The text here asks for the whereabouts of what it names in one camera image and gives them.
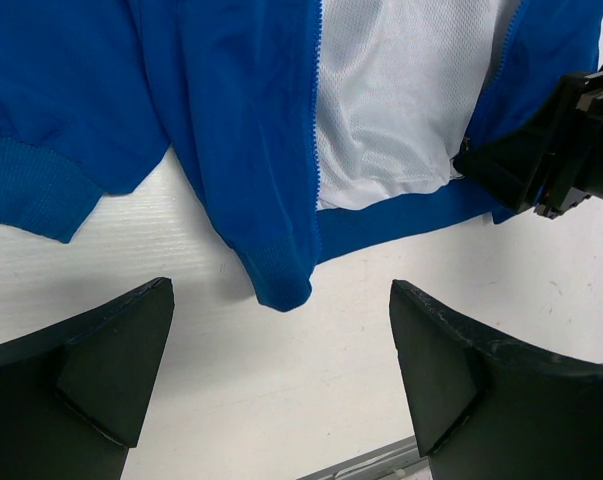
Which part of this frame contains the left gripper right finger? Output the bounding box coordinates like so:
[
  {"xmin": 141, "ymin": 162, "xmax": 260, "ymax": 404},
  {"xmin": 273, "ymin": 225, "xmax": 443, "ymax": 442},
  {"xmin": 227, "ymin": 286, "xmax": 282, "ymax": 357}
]
[{"xmin": 389, "ymin": 280, "xmax": 603, "ymax": 479}]

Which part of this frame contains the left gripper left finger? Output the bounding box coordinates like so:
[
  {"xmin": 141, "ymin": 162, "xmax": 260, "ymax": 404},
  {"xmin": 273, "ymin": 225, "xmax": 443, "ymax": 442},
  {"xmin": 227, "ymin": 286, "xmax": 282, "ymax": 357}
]
[{"xmin": 0, "ymin": 278, "xmax": 174, "ymax": 479}]

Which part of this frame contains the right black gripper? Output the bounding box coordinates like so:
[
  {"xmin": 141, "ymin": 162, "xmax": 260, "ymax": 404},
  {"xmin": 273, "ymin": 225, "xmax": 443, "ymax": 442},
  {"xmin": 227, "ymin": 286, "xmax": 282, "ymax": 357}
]
[{"xmin": 453, "ymin": 66, "xmax": 603, "ymax": 218}]

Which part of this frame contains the blue white red jacket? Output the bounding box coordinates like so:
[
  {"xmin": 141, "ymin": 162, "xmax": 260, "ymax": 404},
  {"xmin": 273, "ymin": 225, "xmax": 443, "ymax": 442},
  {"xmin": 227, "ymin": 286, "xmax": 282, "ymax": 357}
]
[{"xmin": 0, "ymin": 1, "xmax": 603, "ymax": 312}]

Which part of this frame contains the aluminium table rail frame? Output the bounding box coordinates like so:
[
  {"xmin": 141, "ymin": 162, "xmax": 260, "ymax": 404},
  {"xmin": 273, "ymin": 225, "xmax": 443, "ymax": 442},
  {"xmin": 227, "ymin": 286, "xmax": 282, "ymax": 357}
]
[{"xmin": 302, "ymin": 436, "xmax": 432, "ymax": 480}]

